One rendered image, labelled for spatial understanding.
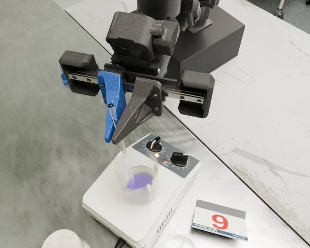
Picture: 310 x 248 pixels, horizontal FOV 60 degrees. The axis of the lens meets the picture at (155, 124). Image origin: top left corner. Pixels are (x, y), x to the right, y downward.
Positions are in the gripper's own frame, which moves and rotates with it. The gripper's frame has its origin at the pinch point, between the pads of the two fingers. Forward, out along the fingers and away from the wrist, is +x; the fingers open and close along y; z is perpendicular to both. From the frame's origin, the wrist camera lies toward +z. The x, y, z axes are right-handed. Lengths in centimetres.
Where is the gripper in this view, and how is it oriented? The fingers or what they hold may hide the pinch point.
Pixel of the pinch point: (121, 116)
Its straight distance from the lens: 30.3
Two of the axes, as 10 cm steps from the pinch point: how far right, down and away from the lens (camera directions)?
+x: -2.8, 7.9, -5.4
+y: 9.6, 2.0, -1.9
